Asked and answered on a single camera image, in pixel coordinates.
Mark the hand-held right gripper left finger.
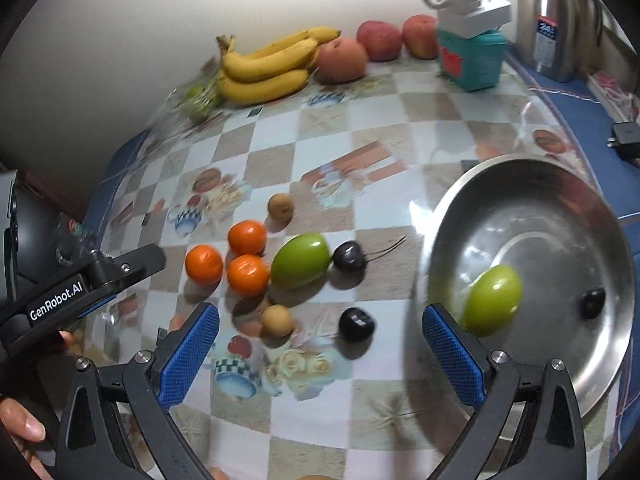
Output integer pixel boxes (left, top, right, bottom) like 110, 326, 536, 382
52, 302, 221, 480

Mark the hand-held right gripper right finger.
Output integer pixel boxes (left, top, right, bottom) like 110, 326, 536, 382
421, 303, 593, 480

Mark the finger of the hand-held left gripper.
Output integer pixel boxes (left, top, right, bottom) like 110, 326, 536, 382
80, 242, 167, 320

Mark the green jujube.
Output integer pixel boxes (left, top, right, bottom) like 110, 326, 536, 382
270, 233, 333, 289
462, 265, 524, 337

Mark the orange tangerine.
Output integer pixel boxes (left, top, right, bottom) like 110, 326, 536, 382
227, 220, 268, 256
185, 245, 224, 285
226, 254, 271, 297

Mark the brown longan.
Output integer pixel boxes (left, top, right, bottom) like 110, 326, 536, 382
267, 192, 294, 222
260, 305, 293, 338

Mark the dark cherry with stem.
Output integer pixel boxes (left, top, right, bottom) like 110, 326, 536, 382
332, 236, 407, 275

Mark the stainless steel bowl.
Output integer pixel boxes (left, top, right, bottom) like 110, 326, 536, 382
407, 154, 637, 423

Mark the person's left hand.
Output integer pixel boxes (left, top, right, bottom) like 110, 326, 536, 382
0, 331, 87, 468

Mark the clear bag of green fruit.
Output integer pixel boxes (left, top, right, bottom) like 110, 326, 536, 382
150, 67, 226, 136

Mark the checkered printed tablecloth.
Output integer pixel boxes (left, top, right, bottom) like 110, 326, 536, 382
82, 55, 626, 480

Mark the yellow banana bunch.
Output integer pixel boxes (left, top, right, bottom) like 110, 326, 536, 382
215, 26, 342, 106

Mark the black charger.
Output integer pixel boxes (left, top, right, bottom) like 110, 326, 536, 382
607, 121, 640, 166

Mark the red apple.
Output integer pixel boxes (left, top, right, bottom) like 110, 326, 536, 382
315, 37, 369, 85
402, 14, 441, 60
356, 20, 404, 62

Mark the teal plastic box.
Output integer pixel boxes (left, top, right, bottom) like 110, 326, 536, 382
436, 27, 507, 92

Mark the red and white cloth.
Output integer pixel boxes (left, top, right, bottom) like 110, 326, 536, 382
582, 70, 640, 121

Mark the white socket adapter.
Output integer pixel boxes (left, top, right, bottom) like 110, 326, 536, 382
433, 0, 512, 40

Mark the stainless steel thermos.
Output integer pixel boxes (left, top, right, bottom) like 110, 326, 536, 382
515, 0, 608, 83

